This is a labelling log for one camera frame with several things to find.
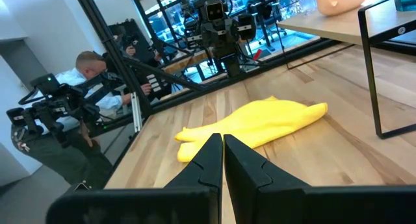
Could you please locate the person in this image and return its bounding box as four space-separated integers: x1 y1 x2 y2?
11 44 163 189

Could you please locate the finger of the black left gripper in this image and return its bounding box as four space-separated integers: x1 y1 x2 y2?
185 28 204 51
237 13 258 42

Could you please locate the orange ceramic mug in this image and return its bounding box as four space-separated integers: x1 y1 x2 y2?
313 0 369 17

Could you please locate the black office chair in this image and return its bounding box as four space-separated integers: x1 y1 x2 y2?
250 0 287 51

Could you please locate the wooden shelf with black legs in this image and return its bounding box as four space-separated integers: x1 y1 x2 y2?
276 0 416 140

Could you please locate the yellow cloth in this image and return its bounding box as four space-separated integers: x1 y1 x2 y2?
174 95 329 163

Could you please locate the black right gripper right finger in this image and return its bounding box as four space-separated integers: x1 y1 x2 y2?
223 134 416 224

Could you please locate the light wooden workbench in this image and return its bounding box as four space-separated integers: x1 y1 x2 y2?
161 50 213 75

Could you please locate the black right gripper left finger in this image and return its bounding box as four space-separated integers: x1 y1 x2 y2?
45 132 225 224

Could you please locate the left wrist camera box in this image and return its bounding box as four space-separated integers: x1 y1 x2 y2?
203 0 226 23

